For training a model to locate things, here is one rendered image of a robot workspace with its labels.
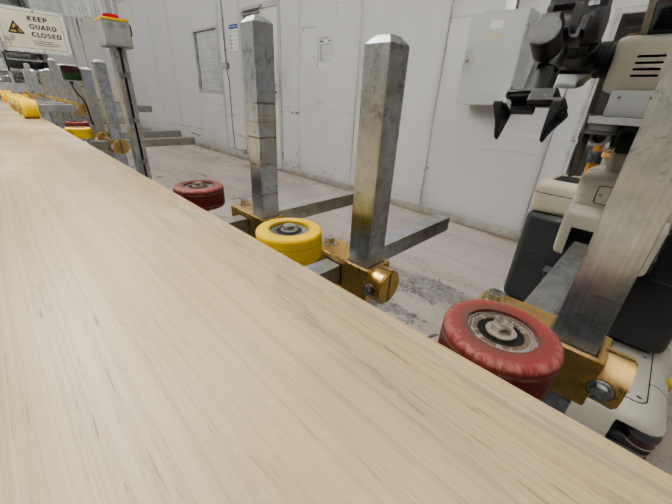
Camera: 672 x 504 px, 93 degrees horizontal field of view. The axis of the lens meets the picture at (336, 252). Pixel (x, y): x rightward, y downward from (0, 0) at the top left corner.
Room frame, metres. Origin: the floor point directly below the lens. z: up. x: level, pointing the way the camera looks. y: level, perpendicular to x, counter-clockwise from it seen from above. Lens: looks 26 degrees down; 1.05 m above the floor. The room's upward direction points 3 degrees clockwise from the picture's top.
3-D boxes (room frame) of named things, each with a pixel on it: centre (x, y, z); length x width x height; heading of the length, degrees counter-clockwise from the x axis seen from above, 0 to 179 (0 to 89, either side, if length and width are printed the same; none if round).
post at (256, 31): (0.58, 0.14, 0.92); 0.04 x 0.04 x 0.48; 46
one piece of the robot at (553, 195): (1.10, -1.00, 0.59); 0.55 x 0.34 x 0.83; 46
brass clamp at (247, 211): (0.60, 0.15, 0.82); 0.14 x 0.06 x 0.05; 46
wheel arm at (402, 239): (0.50, -0.08, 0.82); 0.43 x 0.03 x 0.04; 136
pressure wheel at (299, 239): (0.36, 0.06, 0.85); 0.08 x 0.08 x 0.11
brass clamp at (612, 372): (0.25, -0.21, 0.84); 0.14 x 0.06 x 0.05; 46
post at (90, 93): (1.44, 1.04, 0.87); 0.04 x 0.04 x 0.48; 46
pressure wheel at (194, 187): (0.53, 0.24, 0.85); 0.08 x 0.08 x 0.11
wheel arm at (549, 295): (0.33, -0.26, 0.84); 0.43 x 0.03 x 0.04; 136
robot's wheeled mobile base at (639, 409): (1.04, -0.94, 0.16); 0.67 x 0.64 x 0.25; 136
